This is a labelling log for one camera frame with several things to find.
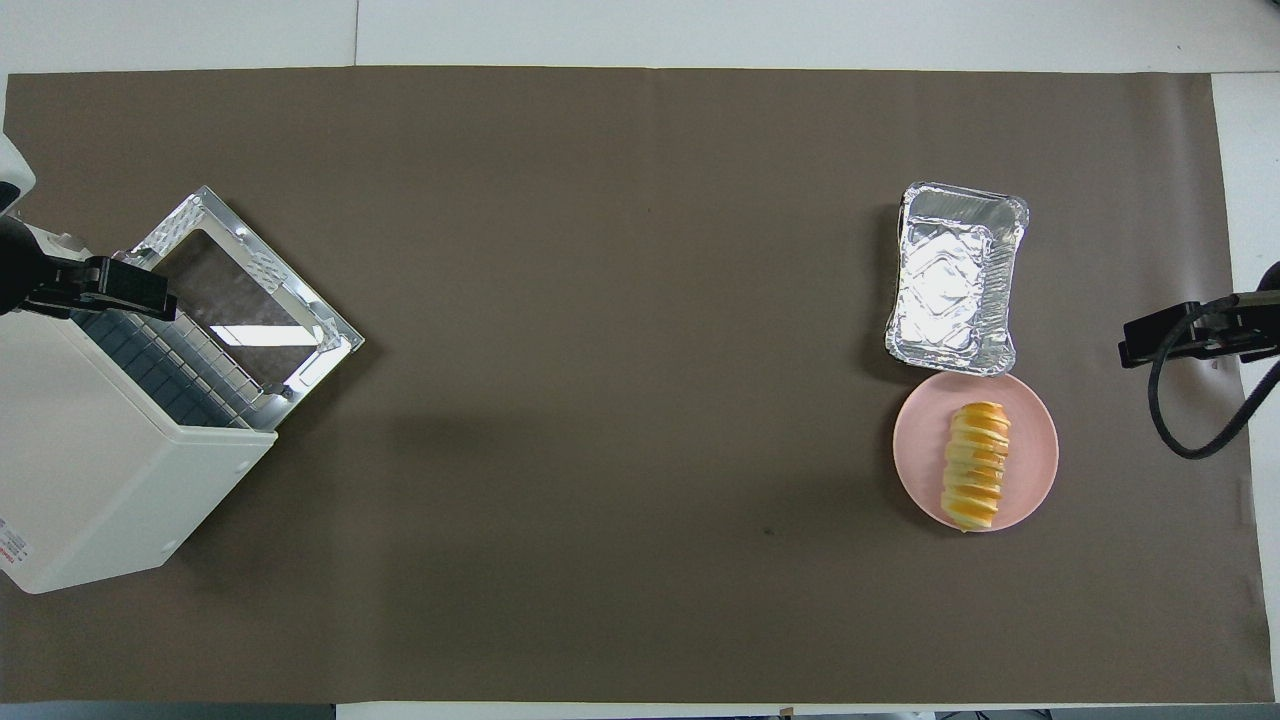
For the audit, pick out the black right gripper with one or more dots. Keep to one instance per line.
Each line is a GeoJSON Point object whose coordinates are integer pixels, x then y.
{"type": "Point", "coordinates": [1245, 325]}

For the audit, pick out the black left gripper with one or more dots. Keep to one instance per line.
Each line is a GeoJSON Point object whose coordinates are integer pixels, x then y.
{"type": "Point", "coordinates": [100, 282]}

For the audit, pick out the sliced golden bread loaf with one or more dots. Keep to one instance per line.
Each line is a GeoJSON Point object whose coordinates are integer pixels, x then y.
{"type": "Point", "coordinates": [978, 465]}

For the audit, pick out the aluminium foil tray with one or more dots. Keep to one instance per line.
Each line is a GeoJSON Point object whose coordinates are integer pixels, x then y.
{"type": "Point", "coordinates": [945, 290]}

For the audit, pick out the silver glass oven door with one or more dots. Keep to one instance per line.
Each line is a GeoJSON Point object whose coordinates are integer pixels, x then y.
{"type": "Point", "coordinates": [260, 300]}

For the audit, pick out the cream toaster oven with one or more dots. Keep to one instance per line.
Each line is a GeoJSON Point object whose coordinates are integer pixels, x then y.
{"type": "Point", "coordinates": [90, 470]}

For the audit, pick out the white red oven sticker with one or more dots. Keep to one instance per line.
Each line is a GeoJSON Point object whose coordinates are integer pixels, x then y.
{"type": "Point", "coordinates": [12, 545]}

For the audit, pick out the pink round plate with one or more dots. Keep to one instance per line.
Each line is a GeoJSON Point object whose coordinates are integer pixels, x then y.
{"type": "Point", "coordinates": [915, 450]}

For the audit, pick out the brown table mat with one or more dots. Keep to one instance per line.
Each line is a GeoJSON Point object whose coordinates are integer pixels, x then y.
{"type": "Point", "coordinates": [620, 300]}

